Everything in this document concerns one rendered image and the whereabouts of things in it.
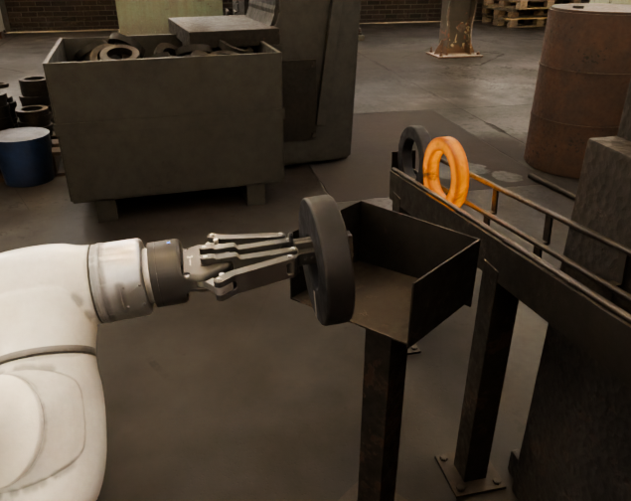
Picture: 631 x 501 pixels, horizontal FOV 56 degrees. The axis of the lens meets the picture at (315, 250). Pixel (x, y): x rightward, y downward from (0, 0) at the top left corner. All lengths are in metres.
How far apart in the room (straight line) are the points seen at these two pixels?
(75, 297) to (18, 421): 0.14
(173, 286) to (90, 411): 0.15
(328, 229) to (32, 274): 0.31
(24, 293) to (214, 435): 1.08
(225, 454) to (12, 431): 1.07
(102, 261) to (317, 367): 1.28
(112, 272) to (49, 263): 0.06
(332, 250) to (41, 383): 0.32
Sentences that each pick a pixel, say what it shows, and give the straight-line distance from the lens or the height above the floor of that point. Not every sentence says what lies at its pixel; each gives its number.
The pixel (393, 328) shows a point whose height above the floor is 0.61.
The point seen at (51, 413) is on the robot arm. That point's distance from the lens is 0.62.
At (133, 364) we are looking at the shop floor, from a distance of 1.97.
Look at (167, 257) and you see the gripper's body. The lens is 0.66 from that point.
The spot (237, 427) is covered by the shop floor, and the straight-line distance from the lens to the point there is 1.69.
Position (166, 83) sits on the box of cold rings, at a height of 0.63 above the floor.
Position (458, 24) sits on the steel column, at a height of 0.36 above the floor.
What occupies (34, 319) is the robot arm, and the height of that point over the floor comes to 0.83.
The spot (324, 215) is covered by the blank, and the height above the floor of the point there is 0.90.
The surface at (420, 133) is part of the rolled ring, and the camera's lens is 1.62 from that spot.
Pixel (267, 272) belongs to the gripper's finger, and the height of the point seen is 0.84.
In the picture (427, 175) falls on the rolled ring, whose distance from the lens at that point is 1.57.
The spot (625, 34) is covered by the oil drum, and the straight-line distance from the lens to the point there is 3.52.
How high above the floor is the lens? 1.16
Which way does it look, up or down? 27 degrees down
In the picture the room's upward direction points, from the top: straight up
